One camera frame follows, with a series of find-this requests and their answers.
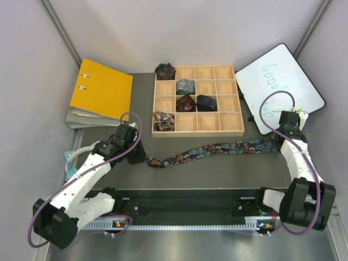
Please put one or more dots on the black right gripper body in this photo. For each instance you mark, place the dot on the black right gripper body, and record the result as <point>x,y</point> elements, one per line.
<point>299,131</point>

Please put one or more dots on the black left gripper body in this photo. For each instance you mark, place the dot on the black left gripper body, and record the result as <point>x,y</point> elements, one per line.
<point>127,145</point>

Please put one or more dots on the navy floral long tie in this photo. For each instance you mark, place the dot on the navy floral long tie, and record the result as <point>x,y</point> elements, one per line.
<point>255,146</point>

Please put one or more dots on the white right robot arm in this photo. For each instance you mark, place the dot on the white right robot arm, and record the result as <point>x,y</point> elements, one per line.
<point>308,200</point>

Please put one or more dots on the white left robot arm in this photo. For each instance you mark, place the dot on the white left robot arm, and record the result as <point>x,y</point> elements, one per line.
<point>59,218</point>

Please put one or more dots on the green marker pen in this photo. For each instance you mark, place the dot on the green marker pen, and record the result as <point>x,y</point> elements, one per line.
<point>297,109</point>

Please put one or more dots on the orange floral rolled tie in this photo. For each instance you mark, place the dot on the orange floral rolled tie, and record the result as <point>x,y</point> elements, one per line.
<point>163,122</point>

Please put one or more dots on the small whiteboard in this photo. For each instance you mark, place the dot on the small whiteboard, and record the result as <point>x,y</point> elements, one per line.
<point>277,70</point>

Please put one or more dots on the teal cat-ear headphones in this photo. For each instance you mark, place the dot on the teal cat-ear headphones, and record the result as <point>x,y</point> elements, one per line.
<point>71,156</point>

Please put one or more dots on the red black rolled tie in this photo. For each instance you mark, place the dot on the red black rolled tie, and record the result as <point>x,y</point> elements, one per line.
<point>185,104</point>

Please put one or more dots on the dark maroon rolled tie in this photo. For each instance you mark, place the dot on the dark maroon rolled tie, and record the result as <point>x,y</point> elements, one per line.
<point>165,72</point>

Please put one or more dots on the grey patterned rolled tie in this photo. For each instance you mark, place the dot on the grey patterned rolled tie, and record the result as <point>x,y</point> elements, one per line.
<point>185,87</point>

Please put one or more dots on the dark blue rolled tie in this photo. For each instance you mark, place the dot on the dark blue rolled tie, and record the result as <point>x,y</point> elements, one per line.
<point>206,104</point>

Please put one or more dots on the wooden grid organizer box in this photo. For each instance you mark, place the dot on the wooden grid organizer box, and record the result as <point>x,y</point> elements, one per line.
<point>196,101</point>

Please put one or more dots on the yellow ring binder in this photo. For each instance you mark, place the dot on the yellow ring binder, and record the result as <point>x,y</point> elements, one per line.
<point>101,92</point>

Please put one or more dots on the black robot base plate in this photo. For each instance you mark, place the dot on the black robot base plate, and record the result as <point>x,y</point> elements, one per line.
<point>189,206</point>

